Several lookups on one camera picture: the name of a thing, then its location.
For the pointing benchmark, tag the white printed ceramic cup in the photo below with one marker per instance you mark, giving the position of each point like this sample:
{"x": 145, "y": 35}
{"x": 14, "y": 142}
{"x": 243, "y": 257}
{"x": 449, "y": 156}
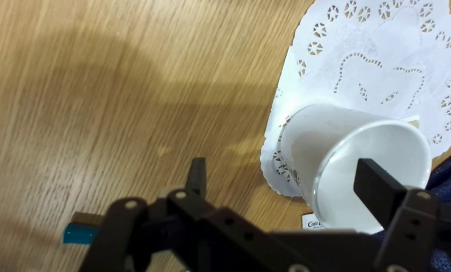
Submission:
{"x": 317, "y": 145}

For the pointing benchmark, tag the white paper doily mat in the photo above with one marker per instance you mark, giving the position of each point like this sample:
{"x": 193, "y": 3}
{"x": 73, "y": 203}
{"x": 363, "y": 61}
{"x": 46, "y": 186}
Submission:
{"x": 367, "y": 46}

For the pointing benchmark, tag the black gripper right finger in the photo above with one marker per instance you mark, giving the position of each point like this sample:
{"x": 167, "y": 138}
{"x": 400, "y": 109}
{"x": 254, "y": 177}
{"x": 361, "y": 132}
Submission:
{"x": 423, "y": 227}

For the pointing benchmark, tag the blue denim cloth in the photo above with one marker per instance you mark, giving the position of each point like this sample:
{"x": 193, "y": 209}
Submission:
{"x": 450, "y": 182}

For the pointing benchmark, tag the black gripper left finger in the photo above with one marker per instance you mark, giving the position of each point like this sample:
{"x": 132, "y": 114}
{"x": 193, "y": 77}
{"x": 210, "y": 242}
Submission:
{"x": 151, "y": 236}

